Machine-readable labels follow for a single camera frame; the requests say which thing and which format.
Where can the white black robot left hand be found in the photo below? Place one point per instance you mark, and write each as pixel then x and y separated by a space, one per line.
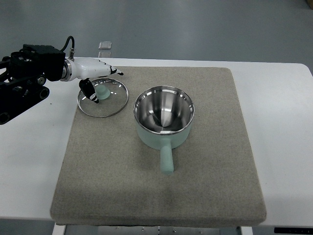
pixel 84 69

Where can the glass lid with green knob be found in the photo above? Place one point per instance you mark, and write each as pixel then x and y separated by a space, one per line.
pixel 103 97

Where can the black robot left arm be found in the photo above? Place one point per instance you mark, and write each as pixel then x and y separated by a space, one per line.
pixel 24 74

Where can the small floor plate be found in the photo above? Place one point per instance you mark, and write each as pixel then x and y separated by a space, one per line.
pixel 105 45

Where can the mint green saucepan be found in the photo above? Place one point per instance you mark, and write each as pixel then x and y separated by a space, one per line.
pixel 164 117

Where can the grey felt mat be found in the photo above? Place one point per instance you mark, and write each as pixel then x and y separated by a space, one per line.
pixel 110 177

